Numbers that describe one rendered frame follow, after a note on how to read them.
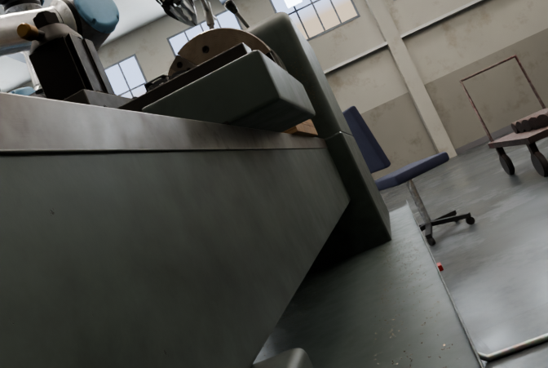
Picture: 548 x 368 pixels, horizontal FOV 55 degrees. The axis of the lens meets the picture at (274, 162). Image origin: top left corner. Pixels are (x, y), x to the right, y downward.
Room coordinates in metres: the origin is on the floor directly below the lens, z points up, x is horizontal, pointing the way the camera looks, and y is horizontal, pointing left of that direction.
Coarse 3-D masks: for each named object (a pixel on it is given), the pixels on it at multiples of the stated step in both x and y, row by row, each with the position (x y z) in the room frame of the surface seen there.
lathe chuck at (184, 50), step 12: (204, 36) 1.33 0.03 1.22; (216, 36) 1.33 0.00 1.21; (228, 36) 1.32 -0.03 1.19; (240, 36) 1.32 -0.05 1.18; (252, 36) 1.31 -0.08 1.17; (180, 48) 1.35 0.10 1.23; (192, 48) 1.34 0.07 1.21; (204, 48) 1.34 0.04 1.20; (216, 48) 1.33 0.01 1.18; (228, 48) 1.32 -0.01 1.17; (252, 48) 1.31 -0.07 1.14; (264, 48) 1.31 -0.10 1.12; (192, 60) 1.34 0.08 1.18; (204, 60) 1.34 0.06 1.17; (276, 60) 1.34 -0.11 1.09; (168, 72) 1.36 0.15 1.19
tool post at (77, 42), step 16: (48, 48) 0.76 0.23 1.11; (64, 48) 0.76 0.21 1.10; (80, 48) 0.77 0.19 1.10; (32, 64) 0.77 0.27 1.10; (48, 64) 0.77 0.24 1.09; (64, 64) 0.76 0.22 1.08; (80, 64) 0.76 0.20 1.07; (96, 64) 0.80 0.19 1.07; (48, 80) 0.77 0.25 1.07; (64, 80) 0.76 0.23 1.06; (80, 80) 0.76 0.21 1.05; (96, 80) 0.79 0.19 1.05; (48, 96) 0.77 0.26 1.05; (64, 96) 0.76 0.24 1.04
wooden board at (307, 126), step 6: (294, 126) 0.94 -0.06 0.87; (300, 126) 0.99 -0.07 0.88; (306, 126) 1.08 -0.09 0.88; (312, 126) 1.20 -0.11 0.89; (282, 132) 0.94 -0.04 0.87; (288, 132) 0.94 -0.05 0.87; (294, 132) 0.94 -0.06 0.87; (300, 132) 0.98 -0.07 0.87; (306, 132) 1.04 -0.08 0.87; (312, 132) 1.14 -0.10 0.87
